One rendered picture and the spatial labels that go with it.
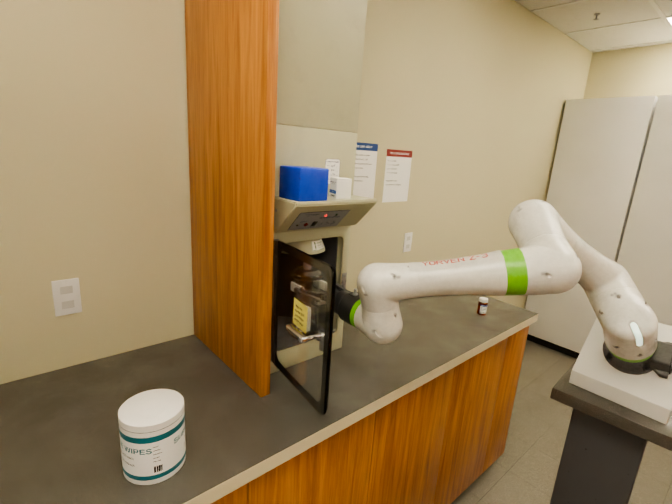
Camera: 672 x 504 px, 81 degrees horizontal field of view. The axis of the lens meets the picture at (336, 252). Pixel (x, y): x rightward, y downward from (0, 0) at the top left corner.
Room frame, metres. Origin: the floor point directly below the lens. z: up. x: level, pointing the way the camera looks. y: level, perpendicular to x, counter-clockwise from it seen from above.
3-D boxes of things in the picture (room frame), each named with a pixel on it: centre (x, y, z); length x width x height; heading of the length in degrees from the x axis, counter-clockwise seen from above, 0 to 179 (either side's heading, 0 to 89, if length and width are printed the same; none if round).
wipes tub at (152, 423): (0.73, 0.38, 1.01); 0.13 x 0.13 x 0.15
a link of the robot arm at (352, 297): (1.09, -0.07, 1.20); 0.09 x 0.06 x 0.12; 131
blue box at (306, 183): (1.12, 0.10, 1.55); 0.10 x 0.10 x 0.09; 42
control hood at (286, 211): (1.18, 0.03, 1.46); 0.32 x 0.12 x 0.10; 132
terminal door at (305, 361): (0.98, 0.09, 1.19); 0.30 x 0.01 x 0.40; 35
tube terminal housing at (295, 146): (1.32, 0.16, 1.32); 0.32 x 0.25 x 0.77; 132
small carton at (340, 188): (1.21, 0.00, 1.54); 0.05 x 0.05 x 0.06; 26
